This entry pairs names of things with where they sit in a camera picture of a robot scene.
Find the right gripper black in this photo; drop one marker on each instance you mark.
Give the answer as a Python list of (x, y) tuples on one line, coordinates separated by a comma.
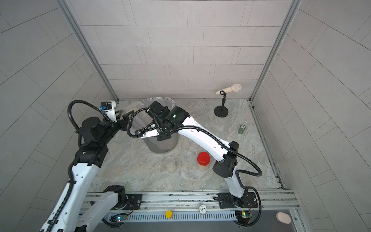
[(158, 107)]

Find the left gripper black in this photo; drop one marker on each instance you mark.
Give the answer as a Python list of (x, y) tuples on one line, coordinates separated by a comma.
[(123, 120)]

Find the grey mesh waste bin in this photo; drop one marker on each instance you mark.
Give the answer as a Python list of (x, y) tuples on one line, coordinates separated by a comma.
[(153, 144)]

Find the clear jar lid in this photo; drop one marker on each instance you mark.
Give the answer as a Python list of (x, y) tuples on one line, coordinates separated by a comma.
[(185, 145)]

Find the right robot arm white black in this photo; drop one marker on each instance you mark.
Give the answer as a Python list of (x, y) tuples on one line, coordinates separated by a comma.
[(229, 163)]

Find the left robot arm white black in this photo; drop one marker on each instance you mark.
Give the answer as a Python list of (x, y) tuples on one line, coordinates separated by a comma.
[(66, 217)]

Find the red lidded rice jar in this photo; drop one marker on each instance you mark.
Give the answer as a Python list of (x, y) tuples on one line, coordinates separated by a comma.
[(203, 161)]

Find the black stand with round base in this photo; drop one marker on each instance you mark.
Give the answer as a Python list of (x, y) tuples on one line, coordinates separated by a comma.
[(221, 111)]

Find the left circuit board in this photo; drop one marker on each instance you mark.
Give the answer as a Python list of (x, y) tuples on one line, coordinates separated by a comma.
[(118, 217)]

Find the circuit board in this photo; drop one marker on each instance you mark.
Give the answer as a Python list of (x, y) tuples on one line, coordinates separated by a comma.
[(243, 217), (118, 217)]

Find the yellow round button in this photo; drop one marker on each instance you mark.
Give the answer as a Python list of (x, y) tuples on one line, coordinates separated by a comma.
[(169, 214)]

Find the right circuit board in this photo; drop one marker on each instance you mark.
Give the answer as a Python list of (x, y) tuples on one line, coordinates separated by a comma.
[(243, 217)]

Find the pink oval pad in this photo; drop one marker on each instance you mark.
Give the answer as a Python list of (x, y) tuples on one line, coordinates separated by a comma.
[(283, 218)]

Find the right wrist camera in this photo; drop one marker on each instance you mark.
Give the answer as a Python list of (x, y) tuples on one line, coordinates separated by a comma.
[(150, 133)]

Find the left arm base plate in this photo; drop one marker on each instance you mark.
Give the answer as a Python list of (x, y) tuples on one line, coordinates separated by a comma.
[(133, 202)]

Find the beige handle on stand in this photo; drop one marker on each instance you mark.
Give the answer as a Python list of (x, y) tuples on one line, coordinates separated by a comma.
[(234, 88)]

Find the aluminium rail frame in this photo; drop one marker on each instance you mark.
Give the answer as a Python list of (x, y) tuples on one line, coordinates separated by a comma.
[(185, 205)]

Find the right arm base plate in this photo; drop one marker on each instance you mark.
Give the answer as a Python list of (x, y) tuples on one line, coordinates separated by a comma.
[(248, 200)]

